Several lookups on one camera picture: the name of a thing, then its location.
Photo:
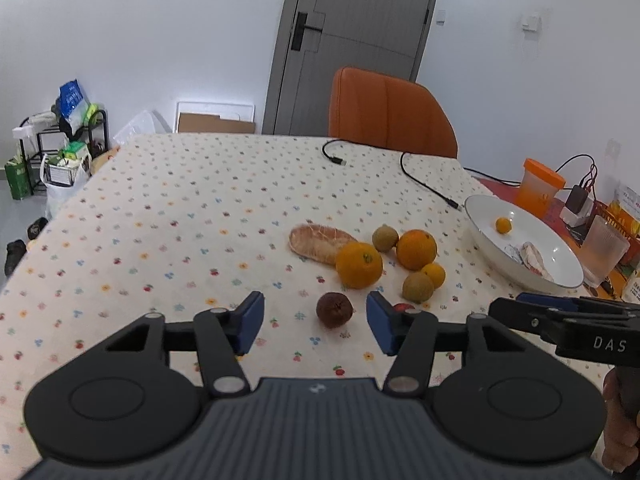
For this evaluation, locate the green-brown round fruit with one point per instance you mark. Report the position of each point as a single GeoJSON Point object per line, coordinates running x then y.
{"type": "Point", "coordinates": [384, 238]}
{"type": "Point", "coordinates": [417, 288]}

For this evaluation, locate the black shoe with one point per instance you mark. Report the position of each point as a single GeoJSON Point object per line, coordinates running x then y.
{"type": "Point", "coordinates": [15, 251]}

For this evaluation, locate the white shopping bag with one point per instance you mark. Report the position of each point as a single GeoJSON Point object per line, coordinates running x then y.
{"type": "Point", "coordinates": [62, 182]}

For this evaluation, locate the grey door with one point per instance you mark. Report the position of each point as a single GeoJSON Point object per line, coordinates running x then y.
{"type": "Point", "coordinates": [386, 36]}

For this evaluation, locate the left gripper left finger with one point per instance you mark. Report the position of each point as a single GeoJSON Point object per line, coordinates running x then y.
{"type": "Point", "coordinates": [142, 389]}

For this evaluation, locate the white plate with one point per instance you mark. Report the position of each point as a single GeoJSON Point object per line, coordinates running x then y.
{"type": "Point", "coordinates": [501, 251]}

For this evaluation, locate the white power strip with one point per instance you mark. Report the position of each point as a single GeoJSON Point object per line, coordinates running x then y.
{"type": "Point", "coordinates": [573, 220]}

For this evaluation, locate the orange lidded jar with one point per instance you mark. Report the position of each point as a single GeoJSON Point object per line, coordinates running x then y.
{"type": "Point", "coordinates": [538, 188]}

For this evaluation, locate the wall light switch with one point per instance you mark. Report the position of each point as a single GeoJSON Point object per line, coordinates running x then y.
{"type": "Point", "coordinates": [531, 23]}

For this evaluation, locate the black door handle lock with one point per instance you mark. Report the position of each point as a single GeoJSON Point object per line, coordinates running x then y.
{"type": "Point", "coordinates": [300, 27]}

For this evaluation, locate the clear plastic bag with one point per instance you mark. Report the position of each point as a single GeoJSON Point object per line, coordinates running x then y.
{"type": "Point", "coordinates": [146, 122]}

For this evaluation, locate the cardboard sheet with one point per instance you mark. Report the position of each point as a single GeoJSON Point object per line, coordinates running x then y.
{"type": "Point", "coordinates": [205, 123]}

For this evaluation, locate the person's right hand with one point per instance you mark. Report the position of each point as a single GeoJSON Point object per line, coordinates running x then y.
{"type": "Point", "coordinates": [621, 434]}

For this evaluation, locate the dark brown wrinkled fruit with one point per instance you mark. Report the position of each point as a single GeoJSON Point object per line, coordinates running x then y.
{"type": "Point", "coordinates": [334, 309]}

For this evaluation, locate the pomelo segment in plate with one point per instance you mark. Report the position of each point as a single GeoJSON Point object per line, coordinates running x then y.
{"type": "Point", "coordinates": [532, 259]}

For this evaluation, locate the black metal shelf rack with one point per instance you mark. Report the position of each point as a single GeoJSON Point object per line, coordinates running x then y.
{"type": "Point", "coordinates": [40, 135]}

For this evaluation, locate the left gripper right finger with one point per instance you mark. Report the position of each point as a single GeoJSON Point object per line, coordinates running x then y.
{"type": "Point", "coordinates": [492, 391]}

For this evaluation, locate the large orange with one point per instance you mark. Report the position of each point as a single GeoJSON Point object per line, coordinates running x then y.
{"type": "Point", "coordinates": [415, 249]}
{"type": "Point", "coordinates": [358, 265]}

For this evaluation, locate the green-brown round fruit back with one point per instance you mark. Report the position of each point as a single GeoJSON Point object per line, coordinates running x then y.
{"type": "Point", "coordinates": [384, 238]}

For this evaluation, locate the large orange front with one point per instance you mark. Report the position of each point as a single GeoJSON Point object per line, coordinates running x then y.
{"type": "Point", "coordinates": [358, 265]}

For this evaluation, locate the large orange back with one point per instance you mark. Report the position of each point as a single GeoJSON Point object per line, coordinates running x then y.
{"type": "Point", "coordinates": [415, 249]}

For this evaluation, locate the ribbed clear glass cup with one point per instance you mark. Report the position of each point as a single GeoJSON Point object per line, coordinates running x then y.
{"type": "Point", "coordinates": [602, 249]}

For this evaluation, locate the small red fruit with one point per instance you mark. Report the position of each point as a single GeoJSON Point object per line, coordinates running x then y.
{"type": "Point", "coordinates": [402, 307]}

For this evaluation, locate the green-brown round fruit front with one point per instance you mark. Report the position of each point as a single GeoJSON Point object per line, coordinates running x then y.
{"type": "Point", "coordinates": [417, 288]}

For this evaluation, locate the orange chair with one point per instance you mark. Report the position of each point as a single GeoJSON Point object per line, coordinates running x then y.
{"type": "Point", "coordinates": [388, 112]}

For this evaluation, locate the small orange kumquat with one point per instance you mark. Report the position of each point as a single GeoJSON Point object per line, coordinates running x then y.
{"type": "Point", "coordinates": [436, 273]}

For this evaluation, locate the tiny orange in plate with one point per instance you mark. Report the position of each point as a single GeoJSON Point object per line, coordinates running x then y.
{"type": "Point", "coordinates": [503, 225]}

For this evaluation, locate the black charger adapter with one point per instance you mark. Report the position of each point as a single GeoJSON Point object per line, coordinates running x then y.
{"type": "Point", "coordinates": [576, 200]}

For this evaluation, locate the blue plastic bag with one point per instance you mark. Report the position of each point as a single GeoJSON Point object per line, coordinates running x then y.
{"type": "Point", "coordinates": [72, 104]}

